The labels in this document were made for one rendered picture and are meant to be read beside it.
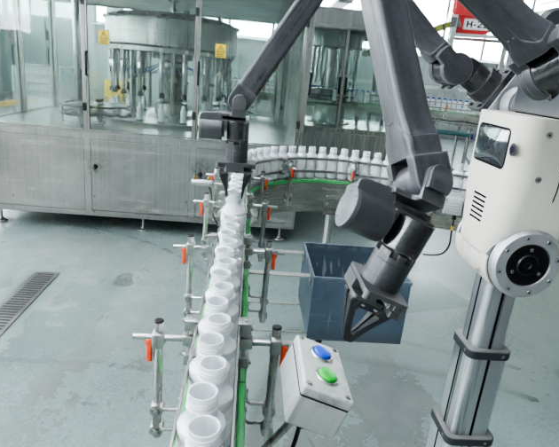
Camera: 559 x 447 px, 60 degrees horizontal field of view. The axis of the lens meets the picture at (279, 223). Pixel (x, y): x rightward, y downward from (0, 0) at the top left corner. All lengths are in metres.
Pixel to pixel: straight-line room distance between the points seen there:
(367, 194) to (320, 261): 1.19
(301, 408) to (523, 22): 0.67
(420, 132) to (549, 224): 0.55
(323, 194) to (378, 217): 2.04
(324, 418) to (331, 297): 0.82
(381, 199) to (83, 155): 4.06
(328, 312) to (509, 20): 1.00
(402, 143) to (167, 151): 3.79
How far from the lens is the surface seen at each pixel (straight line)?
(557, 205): 1.16
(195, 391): 0.64
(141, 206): 4.55
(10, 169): 4.84
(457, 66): 1.32
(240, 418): 0.85
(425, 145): 0.68
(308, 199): 2.64
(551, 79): 0.92
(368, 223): 0.62
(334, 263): 1.82
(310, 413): 0.75
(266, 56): 1.25
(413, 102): 0.70
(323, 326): 1.58
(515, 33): 0.89
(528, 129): 1.09
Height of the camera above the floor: 1.54
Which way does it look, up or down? 17 degrees down
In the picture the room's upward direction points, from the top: 5 degrees clockwise
